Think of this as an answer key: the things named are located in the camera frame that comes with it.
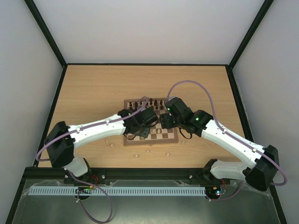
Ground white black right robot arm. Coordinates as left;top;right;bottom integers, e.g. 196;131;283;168
160;110;279;191

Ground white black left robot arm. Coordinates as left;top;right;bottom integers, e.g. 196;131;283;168
45;108;159;177

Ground wooden chess board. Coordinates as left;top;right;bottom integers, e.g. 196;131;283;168
123;98;178;147

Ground black front mounting rail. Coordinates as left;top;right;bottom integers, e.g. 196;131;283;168
23;166;271;186

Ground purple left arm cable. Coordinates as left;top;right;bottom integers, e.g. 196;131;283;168
35;96;114;222

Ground light blue slotted cable duct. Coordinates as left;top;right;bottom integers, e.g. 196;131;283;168
28;186;206;196

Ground black right frame post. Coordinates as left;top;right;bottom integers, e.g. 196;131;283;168
229;0;274;68

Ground black frame post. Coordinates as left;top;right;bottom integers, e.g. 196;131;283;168
24;0;67;68
229;0;274;68

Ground black left frame post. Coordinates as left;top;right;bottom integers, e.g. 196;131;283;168
24;0;67;68

